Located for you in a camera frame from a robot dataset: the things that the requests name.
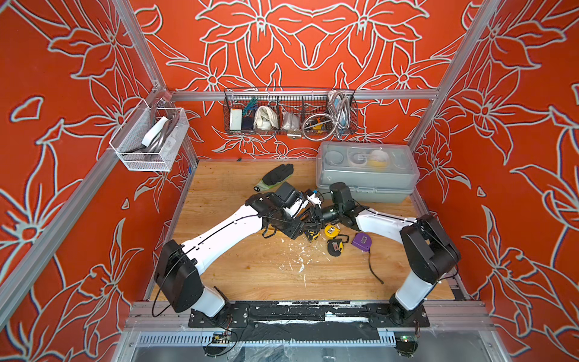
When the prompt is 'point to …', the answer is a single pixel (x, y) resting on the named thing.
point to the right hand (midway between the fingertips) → (295, 227)
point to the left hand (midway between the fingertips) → (296, 225)
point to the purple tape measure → (363, 241)
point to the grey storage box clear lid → (373, 172)
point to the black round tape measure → (335, 246)
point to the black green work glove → (274, 177)
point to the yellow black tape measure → (314, 235)
